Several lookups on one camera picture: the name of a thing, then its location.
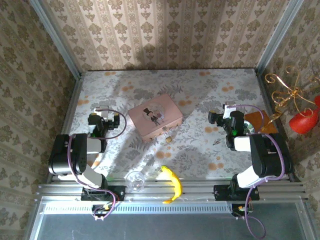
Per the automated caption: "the aluminium frame post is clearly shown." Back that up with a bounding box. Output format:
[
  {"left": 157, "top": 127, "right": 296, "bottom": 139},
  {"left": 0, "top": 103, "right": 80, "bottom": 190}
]
[
  {"left": 27, "top": 0, "right": 83, "bottom": 79},
  {"left": 255, "top": 0, "right": 305, "bottom": 74}
]

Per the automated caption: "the aluminium front rail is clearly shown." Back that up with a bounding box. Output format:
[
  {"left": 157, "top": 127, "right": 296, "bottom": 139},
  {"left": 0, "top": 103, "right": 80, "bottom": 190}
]
[{"left": 36, "top": 183, "right": 309, "bottom": 201}]

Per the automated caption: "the gold wire stand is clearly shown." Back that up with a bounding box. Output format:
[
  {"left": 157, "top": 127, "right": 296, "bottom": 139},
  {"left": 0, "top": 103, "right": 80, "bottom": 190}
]
[{"left": 259, "top": 65, "right": 320, "bottom": 132}]

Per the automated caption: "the clear glass cup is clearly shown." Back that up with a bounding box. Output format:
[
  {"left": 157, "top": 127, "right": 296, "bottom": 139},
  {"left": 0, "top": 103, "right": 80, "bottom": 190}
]
[{"left": 125, "top": 171, "right": 146, "bottom": 193}]

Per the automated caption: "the leaf pattern bowl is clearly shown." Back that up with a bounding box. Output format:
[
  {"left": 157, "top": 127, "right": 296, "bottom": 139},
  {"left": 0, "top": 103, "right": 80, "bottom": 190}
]
[{"left": 242, "top": 121, "right": 256, "bottom": 133}]

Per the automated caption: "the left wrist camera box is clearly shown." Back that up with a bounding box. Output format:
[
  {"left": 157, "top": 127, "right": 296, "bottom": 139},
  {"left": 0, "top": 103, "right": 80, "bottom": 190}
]
[{"left": 95, "top": 107, "right": 111, "bottom": 123}]

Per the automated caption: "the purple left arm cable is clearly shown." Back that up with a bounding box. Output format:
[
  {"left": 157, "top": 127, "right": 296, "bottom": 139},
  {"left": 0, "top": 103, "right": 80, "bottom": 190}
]
[{"left": 66, "top": 107, "right": 128, "bottom": 222}]

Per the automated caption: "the slotted white cable duct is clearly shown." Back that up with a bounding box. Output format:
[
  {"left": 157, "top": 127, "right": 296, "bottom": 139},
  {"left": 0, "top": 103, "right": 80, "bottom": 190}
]
[{"left": 39, "top": 201, "right": 232, "bottom": 215}]

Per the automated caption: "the aluminium side rail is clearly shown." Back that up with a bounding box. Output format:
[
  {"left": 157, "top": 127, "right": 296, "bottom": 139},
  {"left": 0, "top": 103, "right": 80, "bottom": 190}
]
[
  {"left": 46, "top": 73, "right": 85, "bottom": 185},
  {"left": 254, "top": 69, "right": 302, "bottom": 183}
]

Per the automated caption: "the orange wooden board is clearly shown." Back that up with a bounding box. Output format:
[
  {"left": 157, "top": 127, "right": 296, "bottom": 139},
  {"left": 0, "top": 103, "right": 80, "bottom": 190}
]
[{"left": 243, "top": 111, "right": 280, "bottom": 136}]

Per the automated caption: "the black connector board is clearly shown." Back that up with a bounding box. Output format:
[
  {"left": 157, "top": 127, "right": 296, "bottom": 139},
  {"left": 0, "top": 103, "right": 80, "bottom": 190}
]
[
  {"left": 92, "top": 204, "right": 112, "bottom": 218},
  {"left": 231, "top": 203, "right": 252, "bottom": 218}
]

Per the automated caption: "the yellow banana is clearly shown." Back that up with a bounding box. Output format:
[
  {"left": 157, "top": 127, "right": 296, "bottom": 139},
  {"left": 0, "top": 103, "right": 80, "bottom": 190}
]
[{"left": 159, "top": 165, "right": 184, "bottom": 205}]

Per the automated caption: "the floral table cover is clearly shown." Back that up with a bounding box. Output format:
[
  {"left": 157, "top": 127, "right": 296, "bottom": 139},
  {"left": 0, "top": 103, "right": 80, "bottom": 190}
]
[{"left": 57, "top": 68, "right": 288, "bottom": 181}]

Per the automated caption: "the grey metal panel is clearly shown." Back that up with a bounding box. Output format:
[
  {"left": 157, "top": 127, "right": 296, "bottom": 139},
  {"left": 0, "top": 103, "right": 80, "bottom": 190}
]
[{"left": 29, "top": 196, "right": 312, "bottom": 240}]

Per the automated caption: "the pink box with couple picture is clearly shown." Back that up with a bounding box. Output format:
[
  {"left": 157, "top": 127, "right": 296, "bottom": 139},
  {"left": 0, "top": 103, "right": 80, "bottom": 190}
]
[{"left": 127, "top": 93, "right": 183, "bottom": 143}]

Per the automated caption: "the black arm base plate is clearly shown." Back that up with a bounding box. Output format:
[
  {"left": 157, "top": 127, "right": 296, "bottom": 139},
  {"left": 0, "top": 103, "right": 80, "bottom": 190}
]
[
  {"left": 213, "top": 184, "right": 261, "bottom": 202},
  {"left": 80, "top": 184, "right": 126, "bottom": 202}
]

